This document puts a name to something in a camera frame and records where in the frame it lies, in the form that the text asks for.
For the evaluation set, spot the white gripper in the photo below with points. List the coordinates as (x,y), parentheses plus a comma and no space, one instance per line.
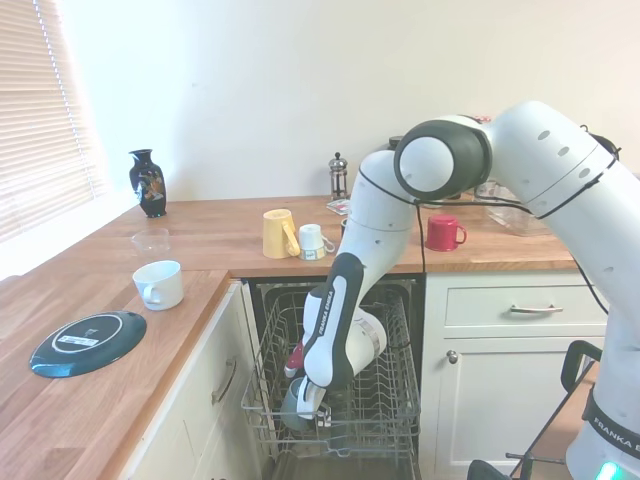
(307,402)

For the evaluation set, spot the grey mug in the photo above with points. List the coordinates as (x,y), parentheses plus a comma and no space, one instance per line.
(289,407)

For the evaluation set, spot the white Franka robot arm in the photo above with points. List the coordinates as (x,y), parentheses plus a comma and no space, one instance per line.
(550,150)

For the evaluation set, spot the built-in dishwasher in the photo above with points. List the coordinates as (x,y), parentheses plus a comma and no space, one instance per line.
(255,305)

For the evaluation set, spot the small white mug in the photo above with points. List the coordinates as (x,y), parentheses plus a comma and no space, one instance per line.
(310,240)

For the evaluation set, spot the yellow mug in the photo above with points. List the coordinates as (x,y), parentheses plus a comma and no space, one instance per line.
(275,235)

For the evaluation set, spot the red mug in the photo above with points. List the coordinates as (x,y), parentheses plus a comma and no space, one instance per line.
(442,232)

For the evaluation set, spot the white kitchen cabinet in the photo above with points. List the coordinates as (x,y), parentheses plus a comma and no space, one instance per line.
(200,425)
(500,400)

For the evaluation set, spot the round metal cabinet knob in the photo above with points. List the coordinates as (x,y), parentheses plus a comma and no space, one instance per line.
(451,356)

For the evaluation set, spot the large white cup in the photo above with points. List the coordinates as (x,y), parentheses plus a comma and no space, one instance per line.
(165,285)

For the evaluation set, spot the red white sachet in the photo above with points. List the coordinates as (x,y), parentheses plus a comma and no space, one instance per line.
(339,206)

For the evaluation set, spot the clear glass bowl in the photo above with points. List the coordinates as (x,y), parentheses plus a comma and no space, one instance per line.
(150,245)

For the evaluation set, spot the glass french press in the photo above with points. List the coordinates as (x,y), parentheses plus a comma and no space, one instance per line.
(338,180)

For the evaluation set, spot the dark blue plate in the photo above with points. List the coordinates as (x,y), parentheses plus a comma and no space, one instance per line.
(90,345)

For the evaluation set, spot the black metal stand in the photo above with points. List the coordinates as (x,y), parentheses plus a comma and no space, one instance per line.
(567,365)

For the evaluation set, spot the dark blue painted vase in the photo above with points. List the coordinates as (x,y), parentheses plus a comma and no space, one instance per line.
(149,185)

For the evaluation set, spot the black protein powder tub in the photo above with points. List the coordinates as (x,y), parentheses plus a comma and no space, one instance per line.
(394,142)

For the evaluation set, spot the clear plastic food container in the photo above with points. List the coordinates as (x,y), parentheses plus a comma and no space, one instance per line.
(515,220)

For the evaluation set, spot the glass jar with checked lid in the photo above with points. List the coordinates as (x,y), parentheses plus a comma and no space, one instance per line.
(482,118)

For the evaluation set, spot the beige venetian window blind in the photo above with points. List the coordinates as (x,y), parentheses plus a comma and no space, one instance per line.
(40,125)

